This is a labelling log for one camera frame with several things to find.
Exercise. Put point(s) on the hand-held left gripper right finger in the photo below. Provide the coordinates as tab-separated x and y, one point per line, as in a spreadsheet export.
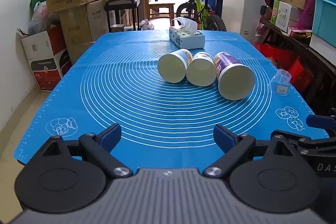
223	138

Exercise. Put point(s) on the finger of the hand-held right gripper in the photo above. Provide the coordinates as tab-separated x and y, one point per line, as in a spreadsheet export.
305	142
319	121

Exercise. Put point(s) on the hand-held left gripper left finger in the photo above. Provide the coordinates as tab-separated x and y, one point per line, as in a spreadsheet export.
111	135

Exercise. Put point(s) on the purple print paper cup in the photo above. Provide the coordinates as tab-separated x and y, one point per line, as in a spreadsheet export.
236	82

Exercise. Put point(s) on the white blue print paper cup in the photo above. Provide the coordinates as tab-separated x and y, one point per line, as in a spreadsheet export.
200	73

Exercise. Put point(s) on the yellow print paper cup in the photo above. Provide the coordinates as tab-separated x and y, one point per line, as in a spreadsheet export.
172	67

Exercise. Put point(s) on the small clear measuring cup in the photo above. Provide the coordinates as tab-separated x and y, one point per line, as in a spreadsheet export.
281	82

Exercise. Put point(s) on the blue silicone baking mat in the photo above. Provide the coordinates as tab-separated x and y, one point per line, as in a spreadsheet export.
118	98

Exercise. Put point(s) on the dark wooden side table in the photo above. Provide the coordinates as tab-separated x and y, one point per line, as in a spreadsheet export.
320	58

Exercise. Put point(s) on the red gift bags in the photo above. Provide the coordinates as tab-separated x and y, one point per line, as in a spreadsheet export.
286	61

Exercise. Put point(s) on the white and red cardboard box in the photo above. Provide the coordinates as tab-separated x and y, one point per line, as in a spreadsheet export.
43	61

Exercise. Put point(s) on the blue patterned tissue box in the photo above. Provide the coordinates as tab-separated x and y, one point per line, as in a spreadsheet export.
187	39

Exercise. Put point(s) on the teal plastic crate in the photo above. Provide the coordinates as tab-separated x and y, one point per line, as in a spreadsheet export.
325	15

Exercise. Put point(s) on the green and white carton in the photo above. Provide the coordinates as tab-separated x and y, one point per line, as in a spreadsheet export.
283	15

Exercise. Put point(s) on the tall brown cardboard box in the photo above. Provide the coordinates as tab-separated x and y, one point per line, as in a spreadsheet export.
81	27

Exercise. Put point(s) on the white chest freezer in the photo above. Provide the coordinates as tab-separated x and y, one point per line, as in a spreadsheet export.
239	8

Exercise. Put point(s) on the black utility cart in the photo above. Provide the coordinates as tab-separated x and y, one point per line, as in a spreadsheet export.
122	3

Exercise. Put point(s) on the green bicycle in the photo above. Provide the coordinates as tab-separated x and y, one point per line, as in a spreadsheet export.
200	7

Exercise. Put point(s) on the translucent red plastic bag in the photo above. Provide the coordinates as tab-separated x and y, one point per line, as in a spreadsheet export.
42	19

